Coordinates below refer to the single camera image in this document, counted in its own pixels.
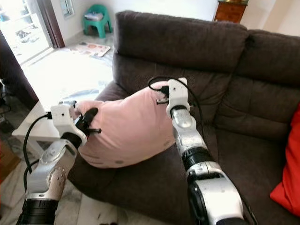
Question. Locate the red pillow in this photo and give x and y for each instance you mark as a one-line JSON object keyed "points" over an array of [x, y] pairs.
{"points": [[288, 178]]}

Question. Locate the white side table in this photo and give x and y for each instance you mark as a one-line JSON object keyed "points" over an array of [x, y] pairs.
{"points": [[35, 131]]}

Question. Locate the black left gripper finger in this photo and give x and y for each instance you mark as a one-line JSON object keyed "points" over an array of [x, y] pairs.
{"points": [[94, 131], [90, 117]]}

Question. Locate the dark fabric sofa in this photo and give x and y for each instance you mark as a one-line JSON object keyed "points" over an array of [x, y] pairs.
{"points": [[239, 93]]}

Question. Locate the patterned floor mat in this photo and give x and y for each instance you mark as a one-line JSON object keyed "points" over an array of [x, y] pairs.
{"points": [[90, 48]]}

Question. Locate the brown cardboard box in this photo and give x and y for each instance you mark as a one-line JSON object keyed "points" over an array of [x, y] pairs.
{"points": [[9, 161]]}

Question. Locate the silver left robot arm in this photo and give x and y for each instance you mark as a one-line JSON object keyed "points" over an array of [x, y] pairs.
{"points": [[49, 178]]}

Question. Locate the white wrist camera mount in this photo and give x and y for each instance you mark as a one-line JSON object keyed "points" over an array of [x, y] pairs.
{"points": [[63, 119], [178, 93]]}

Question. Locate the pink pillow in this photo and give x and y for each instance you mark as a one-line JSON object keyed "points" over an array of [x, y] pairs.
{"points": [[131, 131]]}

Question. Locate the grey cloth bundle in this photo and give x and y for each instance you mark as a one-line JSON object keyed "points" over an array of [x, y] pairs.
{"points": [[94, 17]]}

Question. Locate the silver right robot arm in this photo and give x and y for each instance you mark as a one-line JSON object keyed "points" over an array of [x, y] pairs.
{"points": [[208, 183]]}

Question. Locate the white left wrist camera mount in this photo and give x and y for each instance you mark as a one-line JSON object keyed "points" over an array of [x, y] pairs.
{"points": [[63, 119]]}

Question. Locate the dark tall cabinet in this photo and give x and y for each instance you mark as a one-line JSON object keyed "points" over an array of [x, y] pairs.
{"points": [[15, 75]]}

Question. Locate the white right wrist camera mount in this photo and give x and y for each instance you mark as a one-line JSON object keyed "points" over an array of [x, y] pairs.
{"points": [[178, 93]]}

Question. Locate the window with white grille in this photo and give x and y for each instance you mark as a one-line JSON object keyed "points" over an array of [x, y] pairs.
{"points": [[67, 8]]}

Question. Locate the teal plastic chair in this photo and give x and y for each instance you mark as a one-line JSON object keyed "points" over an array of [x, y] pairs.
{"points": [[102, 26]]}

